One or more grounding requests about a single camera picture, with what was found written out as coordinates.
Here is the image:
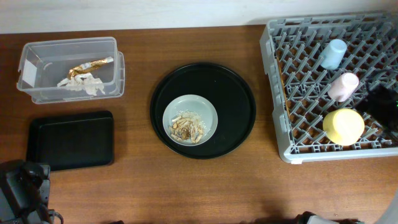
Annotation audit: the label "black rectangular tray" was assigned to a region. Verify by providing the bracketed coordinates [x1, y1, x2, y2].
[25, 111, 114, 171]

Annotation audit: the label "food scraps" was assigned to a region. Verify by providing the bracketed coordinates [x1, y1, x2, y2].
[169, 111, 206, 144]

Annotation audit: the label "light blue cup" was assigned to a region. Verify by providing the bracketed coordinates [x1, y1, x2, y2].
[320, 39, 348, 70]

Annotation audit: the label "round black serving tray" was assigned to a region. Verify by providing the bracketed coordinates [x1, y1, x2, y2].
[150, 63, 256, 159]

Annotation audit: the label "pink cup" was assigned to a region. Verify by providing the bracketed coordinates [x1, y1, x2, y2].
[327, 73, 359, 102]

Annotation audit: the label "gold snack wrapper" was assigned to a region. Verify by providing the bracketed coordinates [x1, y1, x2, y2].
[67, 57, 114, 80]

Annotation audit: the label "grey plate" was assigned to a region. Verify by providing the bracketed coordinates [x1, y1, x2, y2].
[162, 95, 218, 147]

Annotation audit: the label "white tissue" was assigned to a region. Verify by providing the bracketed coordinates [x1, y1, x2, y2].
[57, 73, 105, 96]

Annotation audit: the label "yellow bowl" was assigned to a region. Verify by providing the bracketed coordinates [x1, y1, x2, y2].
[323, 108, 364, 146]

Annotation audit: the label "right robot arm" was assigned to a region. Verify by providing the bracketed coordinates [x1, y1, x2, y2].
[301, 84, 397, 223]

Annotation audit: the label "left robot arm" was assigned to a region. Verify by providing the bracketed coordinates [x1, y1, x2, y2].
[1, 160, 64, 224]

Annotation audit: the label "grey dishwasher rack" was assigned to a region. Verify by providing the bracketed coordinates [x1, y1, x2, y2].
[260, 13, 397, 164]

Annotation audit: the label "clear plastic waste bin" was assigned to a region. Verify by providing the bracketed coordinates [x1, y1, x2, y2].
[17, 37, 125, 104]

